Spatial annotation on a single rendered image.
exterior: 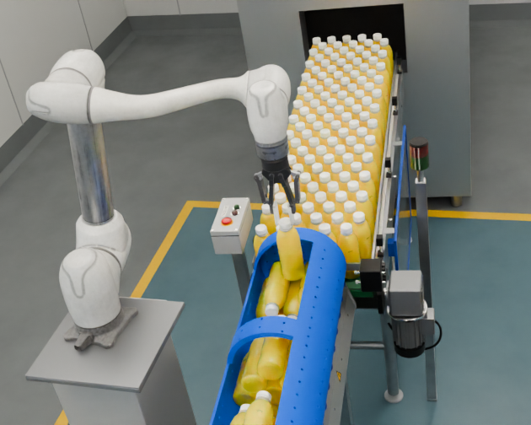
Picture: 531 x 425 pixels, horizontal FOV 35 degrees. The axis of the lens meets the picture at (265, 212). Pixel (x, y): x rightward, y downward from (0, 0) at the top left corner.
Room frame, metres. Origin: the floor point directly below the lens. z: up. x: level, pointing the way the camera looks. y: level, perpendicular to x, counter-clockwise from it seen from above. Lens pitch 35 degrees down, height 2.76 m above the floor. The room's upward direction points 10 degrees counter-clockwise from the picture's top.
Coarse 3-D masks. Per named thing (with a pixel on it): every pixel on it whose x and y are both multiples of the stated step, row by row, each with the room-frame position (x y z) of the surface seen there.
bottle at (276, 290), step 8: (272, 264) 2.08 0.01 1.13; (280, 264) 2.06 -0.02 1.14; (272, 272) 2.03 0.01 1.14; (280, 272) 2.02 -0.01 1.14; (272, 280) 1.99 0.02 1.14; (280, 280) 1.99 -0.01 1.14; (272, 288) 1.95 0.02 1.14; (280, 288) 1.95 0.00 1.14; (288, 288) 1.98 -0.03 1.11; (264, 296) 1.95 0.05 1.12; (272, 296) 1.92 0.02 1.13; (280, 296) 1.92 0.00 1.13; (280, 304) 1.91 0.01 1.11
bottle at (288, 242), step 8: (280, 232) 2.00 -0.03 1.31; (288, 232) 1.99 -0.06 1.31; (296, 232) 2.00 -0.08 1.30; (280, 240) 1.99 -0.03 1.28; (288, 240) 1.98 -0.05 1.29; (296, 240) 1.98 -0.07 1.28; (280, 248) 1.99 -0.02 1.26; (288, 248) 1.97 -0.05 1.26; (296, 248) 1.98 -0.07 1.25; (280, 256) 1.99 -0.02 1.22; (288, 256) 1.97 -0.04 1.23; (296, 256) 1.98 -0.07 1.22; (288, 264) 1.98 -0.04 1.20; (296, 264) 1.97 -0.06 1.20; (288, 272) 1.98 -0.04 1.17; (296, 272) 1.97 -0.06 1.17; (304, 272) 1.99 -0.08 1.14; (288, 280) 1.98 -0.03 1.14; (296, 280) 1.97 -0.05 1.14
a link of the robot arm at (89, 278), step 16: (80, 256) 2.08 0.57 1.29; (96, 256) 2.08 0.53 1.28; (112, 256) 2.16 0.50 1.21; (64, 272) 2.04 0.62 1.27; (80, 272) 2.03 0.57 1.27; (96, 272) 2.03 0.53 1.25; (112, 272) 2.09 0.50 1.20; (64, 288) 2.03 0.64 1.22; (80, 288) 2.01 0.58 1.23; (96, 288) 2.01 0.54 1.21; (112, 288) 2.05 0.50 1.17; (80, 304) 2.00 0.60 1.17; (96, 304) 2.00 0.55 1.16; (112, 304) 2.03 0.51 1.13; (80, 320) 2.01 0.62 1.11; (96, 320) 2.00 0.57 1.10
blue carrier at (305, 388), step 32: (256, 256) 2.11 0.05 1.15; (320, 256) 1.98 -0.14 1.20; (256, 288) 2.05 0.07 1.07; (320, 288) 1.85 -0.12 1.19; (256, 320) 1.73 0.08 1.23; (288, 320) 1.70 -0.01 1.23; (320, 320) 1.74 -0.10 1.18; (320, 352) 1.63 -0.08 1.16; (224, 384) 1.63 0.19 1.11; (288, 384) 1.49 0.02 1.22; (320, 384) 1.54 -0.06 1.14; (224, 416) 1.57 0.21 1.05; (288, 416) 1.39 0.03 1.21; (320, 416) 1.46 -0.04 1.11
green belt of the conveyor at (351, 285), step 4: (384, 172) 2.84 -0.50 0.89; (376, 248) 2.36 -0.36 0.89; (348, 280) 2.21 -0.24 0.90; (352, 280) 2.21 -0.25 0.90; (348, 284) 2.19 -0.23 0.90; (352, 284) 2.19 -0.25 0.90; (356, 284) 2.19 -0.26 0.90; (360, 284) 2.18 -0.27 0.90; (352, 288) 2.18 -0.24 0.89; (356, 288) 2.18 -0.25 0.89; (360, 288) 2.17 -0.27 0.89; (352, 292) 2.17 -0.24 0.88; (356, 292) 2.17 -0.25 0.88; (360, 292) 2.17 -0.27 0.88; (364, 292) 2.16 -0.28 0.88; (368, 292) 2.16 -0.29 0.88; (372, 292) 2.16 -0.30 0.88; (352, 296) 2.17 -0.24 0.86; (356, 296) 2.17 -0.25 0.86; (360, 296) 2.17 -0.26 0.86; (364, 296) 2.16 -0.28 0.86; (368, 296) 2.16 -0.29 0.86; (372, 296) 2.16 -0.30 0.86
